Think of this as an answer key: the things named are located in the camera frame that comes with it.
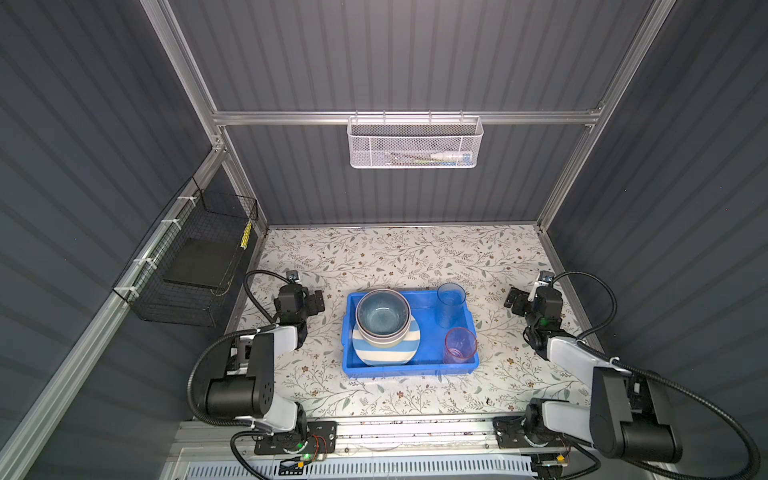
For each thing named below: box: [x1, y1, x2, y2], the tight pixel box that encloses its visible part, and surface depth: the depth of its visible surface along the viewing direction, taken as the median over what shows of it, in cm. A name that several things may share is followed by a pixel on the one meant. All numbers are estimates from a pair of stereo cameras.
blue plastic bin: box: [341, 290, 480, 379], surface depth 86 cm
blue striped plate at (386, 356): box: [352, 315, 421, 367], surface depth 84 cm
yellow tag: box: [240, 222, 252, 250], surface depth 84 cm
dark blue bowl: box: [355, 288, 411, 338], surface depth 86 cm
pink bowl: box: [355, 300, 411, 348], surface depth 80 cm
